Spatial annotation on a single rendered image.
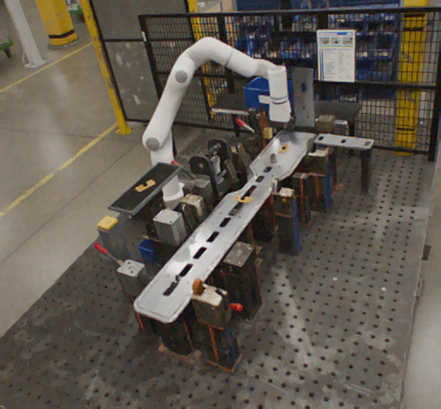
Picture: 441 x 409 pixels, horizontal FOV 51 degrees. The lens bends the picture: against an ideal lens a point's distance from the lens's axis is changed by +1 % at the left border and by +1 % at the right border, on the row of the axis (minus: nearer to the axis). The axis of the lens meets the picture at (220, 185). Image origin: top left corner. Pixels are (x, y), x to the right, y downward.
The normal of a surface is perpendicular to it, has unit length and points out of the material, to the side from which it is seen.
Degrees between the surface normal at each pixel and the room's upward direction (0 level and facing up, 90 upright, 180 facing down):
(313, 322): 0
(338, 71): 90
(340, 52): 90
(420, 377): 0
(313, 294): 0
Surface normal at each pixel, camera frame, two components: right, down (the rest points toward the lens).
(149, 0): -0.43, 0.57
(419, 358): -0.15, -0.82
